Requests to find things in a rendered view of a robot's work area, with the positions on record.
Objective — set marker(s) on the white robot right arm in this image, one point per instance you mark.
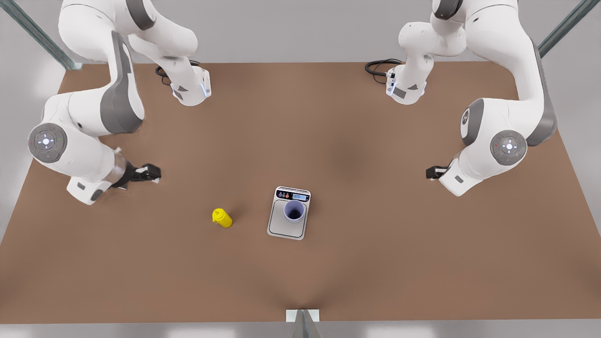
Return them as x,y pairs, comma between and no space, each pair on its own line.
80,117

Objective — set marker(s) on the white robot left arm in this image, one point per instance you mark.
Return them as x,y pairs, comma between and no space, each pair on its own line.
507,117

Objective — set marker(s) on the yellow sauce bottle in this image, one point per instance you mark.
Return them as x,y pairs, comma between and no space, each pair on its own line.
222,218

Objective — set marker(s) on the lavender cup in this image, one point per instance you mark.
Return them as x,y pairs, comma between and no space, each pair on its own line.
294,211

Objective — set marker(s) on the silver kitchen scale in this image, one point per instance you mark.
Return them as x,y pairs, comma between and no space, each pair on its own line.
289,213

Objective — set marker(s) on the silver frame post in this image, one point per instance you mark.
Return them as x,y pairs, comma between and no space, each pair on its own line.
40,35
304,324
563,26

